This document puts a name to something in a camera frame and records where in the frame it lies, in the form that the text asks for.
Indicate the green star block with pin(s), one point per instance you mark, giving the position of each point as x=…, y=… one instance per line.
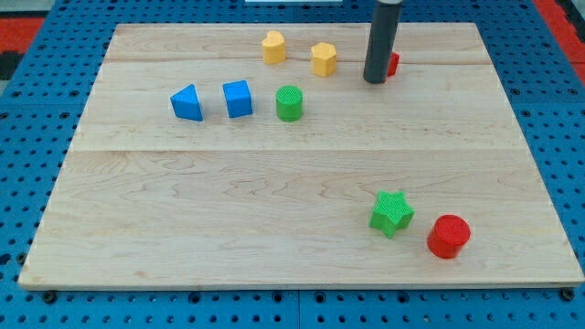
x=391, y=213

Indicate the green cylinder block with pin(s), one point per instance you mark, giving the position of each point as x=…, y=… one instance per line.
x=289, y=103

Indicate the light wooden board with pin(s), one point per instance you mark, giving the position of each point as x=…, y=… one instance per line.
x=146, y=201

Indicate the blue cube block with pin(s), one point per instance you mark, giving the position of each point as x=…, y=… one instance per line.
x=238, y=98

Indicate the yellow hexagon block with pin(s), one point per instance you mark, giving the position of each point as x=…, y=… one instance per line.
x=323, y=61

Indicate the yellow heart block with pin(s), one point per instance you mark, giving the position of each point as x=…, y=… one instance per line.
x=273, y=47

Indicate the blue triangle block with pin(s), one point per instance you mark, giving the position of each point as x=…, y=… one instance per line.
x=186, y=105

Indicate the red block behind rod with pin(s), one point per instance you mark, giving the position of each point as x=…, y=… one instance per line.
x=393, y=64

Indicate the red cylinder block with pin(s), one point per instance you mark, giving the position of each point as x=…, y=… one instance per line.
x=448, y=236

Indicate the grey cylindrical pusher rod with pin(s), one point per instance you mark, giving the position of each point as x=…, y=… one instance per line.
x=383, y=30

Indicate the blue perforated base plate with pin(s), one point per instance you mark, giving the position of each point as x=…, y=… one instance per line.
x=42, y=103

